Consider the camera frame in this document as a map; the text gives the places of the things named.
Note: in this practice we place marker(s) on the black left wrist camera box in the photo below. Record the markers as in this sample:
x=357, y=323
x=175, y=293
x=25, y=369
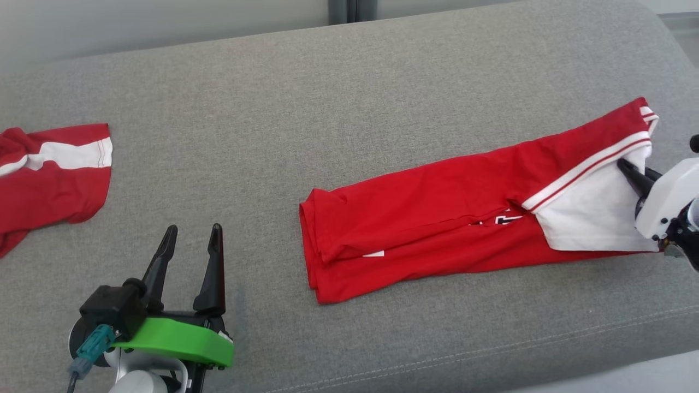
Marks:
x=112, y=305

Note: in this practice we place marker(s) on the grey partition post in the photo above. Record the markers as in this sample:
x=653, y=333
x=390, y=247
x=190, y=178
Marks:
x=367, y=10
x=338, y=11

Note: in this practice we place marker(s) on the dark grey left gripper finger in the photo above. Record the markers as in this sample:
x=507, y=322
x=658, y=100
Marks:
x=214, y=284
x=158, y=273

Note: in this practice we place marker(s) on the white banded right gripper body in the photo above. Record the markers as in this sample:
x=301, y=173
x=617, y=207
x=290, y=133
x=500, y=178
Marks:
x=671, y=196

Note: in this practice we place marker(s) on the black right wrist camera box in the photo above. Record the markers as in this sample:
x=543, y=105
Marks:
x=694, y=143

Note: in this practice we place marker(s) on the grey fabric sofa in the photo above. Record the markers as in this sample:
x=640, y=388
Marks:
x=273, y=109

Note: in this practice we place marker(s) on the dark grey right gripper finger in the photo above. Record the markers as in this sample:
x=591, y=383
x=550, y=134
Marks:
x=654, y=174
x=636, y=180

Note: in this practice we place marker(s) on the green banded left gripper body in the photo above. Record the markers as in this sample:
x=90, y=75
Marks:
x=175, y=335

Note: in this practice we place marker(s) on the red shorts with white stripe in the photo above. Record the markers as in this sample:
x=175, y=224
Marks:
x=49, y=191

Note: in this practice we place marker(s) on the red number 23 jersey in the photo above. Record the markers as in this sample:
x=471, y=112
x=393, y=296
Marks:
x=415, y=218

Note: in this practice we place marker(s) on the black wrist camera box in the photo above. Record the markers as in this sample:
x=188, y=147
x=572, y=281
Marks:
x=112, y=305
x=694, y=143

